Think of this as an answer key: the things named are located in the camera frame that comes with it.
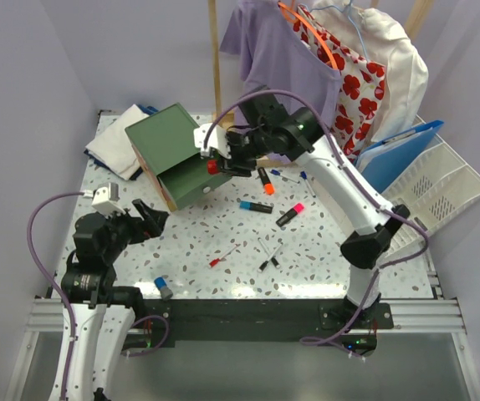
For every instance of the cream white shirt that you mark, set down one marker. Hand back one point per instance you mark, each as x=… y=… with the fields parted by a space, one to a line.
x=387 y=43

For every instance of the orange highlighter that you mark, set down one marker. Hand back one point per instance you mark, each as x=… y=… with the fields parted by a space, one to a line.
x=267 y=184

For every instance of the black cap marker upper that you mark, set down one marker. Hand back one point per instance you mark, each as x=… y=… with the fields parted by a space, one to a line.
x=266 y=249

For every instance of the pink highlighter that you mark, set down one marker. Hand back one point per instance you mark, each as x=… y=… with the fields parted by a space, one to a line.
x=289 y=215

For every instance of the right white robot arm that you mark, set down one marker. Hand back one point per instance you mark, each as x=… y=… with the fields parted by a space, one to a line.
x=375 y=220

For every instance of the light blue clothes hanger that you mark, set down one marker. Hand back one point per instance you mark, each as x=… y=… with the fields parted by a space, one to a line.
x=348 y=14

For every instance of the blue grey stamp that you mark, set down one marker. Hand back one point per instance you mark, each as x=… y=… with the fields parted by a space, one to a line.
x=165 y=292

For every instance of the wooden clothes rack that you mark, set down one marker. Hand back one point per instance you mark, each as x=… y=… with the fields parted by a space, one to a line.
x=216 y=51

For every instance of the orange clothes hanger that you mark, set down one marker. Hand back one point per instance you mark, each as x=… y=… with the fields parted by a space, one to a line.
x=289 y=9

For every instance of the blue document folder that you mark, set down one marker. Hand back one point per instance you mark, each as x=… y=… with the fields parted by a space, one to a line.
x=382 y=162

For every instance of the black cap marker lower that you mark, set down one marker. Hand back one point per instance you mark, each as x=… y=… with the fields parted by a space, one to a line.
x=264 y=264

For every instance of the purple t-shirt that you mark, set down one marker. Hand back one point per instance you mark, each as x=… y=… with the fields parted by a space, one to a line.
x=284 y=62

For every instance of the red black stamp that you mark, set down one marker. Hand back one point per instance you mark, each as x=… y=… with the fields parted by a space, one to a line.
x=213 y=167

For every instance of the blue highlighter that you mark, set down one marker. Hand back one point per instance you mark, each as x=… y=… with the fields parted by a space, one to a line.
x=253 y=206

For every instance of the black cap marker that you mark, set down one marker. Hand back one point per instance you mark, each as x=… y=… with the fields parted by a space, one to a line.
x=266 y=249
x=264 y=264

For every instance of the red cap marker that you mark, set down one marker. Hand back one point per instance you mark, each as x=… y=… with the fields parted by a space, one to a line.
x=215 y=261

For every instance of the red floral dress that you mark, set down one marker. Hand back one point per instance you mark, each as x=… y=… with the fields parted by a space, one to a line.
x=362 y=89

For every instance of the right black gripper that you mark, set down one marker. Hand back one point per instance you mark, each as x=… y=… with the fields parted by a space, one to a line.
x=236 y=167

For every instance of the blue cap marker right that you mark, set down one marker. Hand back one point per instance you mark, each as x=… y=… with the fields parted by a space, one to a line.
x=306 y=180

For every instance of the white file rack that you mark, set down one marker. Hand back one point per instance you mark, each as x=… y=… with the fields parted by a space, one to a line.
x=436 y=187

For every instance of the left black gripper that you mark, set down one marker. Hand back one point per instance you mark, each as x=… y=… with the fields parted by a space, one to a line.
x=133 y=223

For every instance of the folded white cloth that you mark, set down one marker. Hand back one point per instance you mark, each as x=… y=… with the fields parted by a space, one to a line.
x=116 y=144

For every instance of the three-drawer desk organizer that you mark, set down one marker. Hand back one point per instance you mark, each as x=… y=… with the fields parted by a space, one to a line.
x=164 y=146

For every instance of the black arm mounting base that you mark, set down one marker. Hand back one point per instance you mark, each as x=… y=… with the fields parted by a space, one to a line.
x=247 y=320

